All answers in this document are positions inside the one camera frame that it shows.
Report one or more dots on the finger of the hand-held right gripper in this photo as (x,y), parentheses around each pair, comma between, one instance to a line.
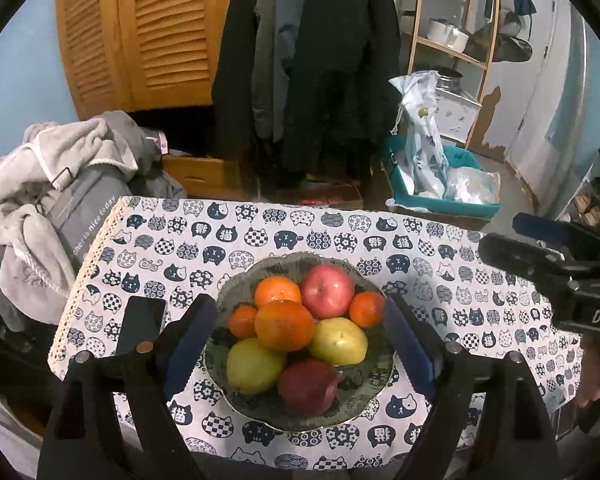
(515,255)
(545,227)

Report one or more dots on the grey hanging jacket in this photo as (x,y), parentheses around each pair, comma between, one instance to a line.
(285,35)

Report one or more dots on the brown cardboard box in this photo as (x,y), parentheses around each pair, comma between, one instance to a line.
(460,222)

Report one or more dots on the dark red apple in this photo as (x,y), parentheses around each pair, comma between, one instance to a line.
(307,385)

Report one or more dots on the wooden louvered cabinet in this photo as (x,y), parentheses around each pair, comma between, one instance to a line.
(155,35)

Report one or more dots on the white pot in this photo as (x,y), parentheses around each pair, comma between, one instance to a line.
(445,35)

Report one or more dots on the small orange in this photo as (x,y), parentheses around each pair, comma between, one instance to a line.
(242,321)

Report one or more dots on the large orange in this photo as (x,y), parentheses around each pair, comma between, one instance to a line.
(283,325)

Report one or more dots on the white storage basket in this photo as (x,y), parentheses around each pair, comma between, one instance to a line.
(455,117)

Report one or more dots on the red flat box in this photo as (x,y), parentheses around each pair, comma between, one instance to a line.
(330,192)

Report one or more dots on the white door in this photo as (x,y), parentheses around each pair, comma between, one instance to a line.
(540,110)

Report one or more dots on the crumpled grey jacket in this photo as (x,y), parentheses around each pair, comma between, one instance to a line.
(125,135)

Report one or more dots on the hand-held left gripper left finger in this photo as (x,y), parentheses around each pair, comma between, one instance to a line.
(190,345)

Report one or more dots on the yellow pear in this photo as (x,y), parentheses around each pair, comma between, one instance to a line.
(339,341)
(255,365)

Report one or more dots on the black smartphone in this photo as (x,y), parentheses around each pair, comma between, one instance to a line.
(140,325)

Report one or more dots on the cat print tablecloth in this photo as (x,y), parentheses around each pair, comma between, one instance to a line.
(280,230)

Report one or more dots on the black hanging coat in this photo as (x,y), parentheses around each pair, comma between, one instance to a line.
(340,60)

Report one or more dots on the green patterned bowl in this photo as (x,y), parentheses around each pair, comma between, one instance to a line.
(250,405)

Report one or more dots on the wooden shelf rack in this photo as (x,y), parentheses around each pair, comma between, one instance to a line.
(487,35)

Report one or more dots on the light grey towel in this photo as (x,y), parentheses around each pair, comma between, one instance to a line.
(20,220)

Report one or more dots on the grey fabric bag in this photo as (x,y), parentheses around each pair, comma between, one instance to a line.
(85,210)

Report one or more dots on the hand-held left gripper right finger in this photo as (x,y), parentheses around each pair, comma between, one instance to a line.
(410,345)

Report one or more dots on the metal shoe rack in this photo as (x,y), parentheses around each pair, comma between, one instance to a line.
(595,195)

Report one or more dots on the printed white rice bag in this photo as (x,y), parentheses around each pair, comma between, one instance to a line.
(425,145)

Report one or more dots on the dark hanging wok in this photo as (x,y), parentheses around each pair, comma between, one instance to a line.
(512,47)

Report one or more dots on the teal plastic crate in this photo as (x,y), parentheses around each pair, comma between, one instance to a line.
(430,205)

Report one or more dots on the steel pot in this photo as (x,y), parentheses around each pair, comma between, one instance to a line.
(450,81)

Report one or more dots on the pink red apple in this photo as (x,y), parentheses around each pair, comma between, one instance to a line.
(327,290)

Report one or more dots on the person's right hand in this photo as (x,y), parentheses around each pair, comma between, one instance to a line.
(592,365)

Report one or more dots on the row of shoes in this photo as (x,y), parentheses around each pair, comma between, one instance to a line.
(592,205)

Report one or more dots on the clear plastic bag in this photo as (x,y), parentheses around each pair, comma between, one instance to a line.
(472,185)

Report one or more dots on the wooden drawer box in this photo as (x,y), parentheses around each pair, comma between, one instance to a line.
(200,175)

